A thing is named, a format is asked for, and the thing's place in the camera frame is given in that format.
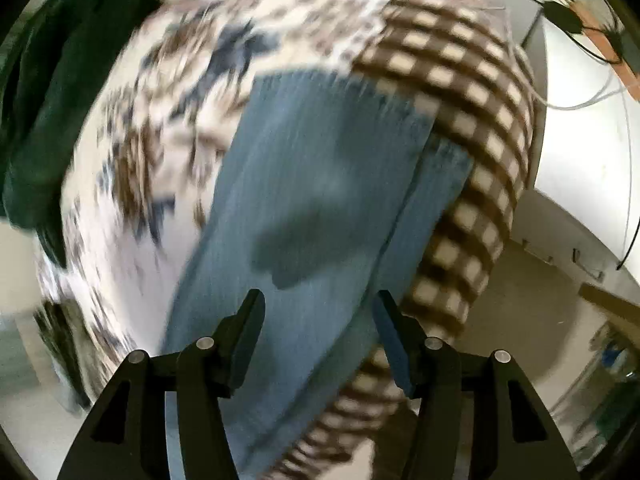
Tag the blue denim pants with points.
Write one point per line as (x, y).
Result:
(329, 193)

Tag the dark green blanket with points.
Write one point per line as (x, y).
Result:
(49, 81)

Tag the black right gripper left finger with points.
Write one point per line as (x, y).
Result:
(124, 436)

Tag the white headboard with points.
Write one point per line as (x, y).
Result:
(589, 162)

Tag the floral bed cover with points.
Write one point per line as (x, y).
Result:
(138, 193)

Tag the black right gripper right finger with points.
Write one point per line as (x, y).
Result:
(514, 435)

